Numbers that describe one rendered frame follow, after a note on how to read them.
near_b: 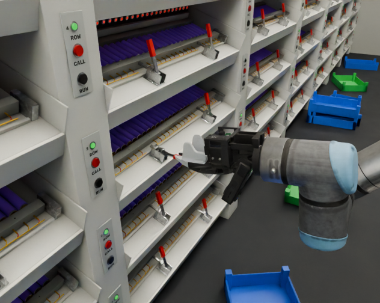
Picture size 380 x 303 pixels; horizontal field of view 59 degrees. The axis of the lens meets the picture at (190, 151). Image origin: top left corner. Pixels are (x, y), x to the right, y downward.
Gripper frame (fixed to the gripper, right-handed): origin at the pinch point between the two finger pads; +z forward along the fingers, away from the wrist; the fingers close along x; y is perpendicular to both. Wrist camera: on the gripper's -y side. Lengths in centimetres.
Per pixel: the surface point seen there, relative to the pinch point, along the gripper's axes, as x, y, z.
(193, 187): -17.8, -19.6, 10.1
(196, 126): -20.3, -0.1, 7.6
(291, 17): -112, 20, 4
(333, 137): -144, -53, -11
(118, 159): 10.6, 3.7, 9.6
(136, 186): 11.7, -1.7, 5.0
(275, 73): -91, -1, 6
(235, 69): -42.5, 11.4, 3.4
